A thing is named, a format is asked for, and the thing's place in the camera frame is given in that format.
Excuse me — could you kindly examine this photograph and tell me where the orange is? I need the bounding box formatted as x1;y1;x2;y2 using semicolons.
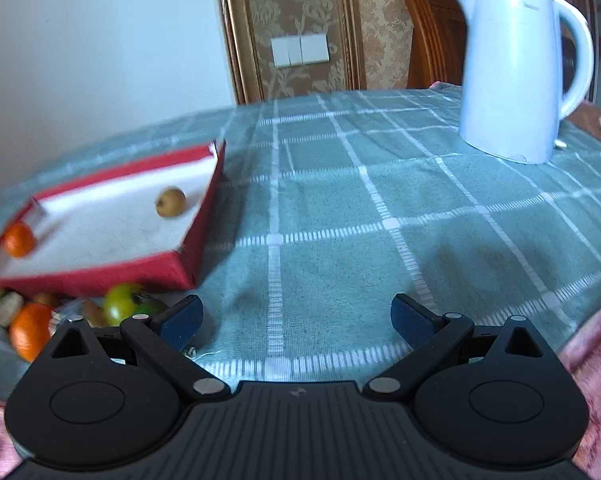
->
4;221;37;259
9;302;56;363

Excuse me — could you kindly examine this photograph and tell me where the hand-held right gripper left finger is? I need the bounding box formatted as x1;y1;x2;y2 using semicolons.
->
33;294;231;403

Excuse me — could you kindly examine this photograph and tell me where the pink patterned blanket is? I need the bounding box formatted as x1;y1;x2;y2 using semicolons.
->
0;287;601;480

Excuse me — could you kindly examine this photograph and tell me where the white electric kettle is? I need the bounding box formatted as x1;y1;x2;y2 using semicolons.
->
453;0;595;165

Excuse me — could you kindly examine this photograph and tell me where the wooden headboard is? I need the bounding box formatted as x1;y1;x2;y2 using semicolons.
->
397;0;467;90

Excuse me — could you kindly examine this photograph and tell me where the white wall switch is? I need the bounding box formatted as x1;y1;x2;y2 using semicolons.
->
271;32;329;69

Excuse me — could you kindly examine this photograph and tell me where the green pepper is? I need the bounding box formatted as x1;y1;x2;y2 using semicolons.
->
139;294;170;317

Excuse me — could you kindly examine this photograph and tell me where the small brown round fruit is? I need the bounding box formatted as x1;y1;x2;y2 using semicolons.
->
155;186;187;219

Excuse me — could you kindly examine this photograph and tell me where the red cardboard box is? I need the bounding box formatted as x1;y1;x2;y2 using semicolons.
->
0;139;227;297

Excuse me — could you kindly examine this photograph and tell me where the brown oval fruit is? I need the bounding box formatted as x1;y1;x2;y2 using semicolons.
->
83;299;108;328

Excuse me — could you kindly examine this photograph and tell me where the green tomato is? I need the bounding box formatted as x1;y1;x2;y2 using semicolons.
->
103;282;148;328

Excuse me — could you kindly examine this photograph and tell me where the gold wall frame moulding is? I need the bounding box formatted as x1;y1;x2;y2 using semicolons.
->
214;0;368;106

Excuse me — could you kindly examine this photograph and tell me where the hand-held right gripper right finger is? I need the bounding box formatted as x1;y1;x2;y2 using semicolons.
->
363;293;560;402

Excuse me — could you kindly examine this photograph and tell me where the green checked cloth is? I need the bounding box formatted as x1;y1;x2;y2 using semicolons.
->
0;87;601;401

